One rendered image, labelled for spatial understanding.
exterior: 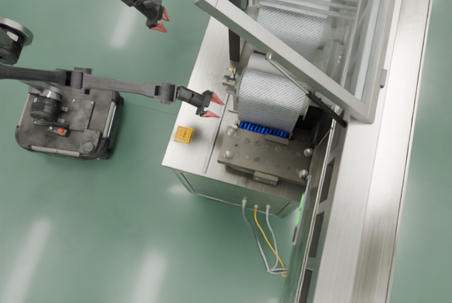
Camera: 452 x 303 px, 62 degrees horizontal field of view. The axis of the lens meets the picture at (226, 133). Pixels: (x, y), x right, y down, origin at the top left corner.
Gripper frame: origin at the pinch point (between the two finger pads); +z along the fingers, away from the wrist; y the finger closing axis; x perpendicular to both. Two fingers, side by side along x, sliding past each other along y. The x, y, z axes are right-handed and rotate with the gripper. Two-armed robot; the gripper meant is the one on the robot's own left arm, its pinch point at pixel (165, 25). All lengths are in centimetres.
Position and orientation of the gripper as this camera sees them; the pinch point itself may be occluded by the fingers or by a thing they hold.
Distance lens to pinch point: 185.9
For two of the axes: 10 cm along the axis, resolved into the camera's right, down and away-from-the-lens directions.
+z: 5.2, 3.3, 7.9
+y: 1.5, -9.5, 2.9
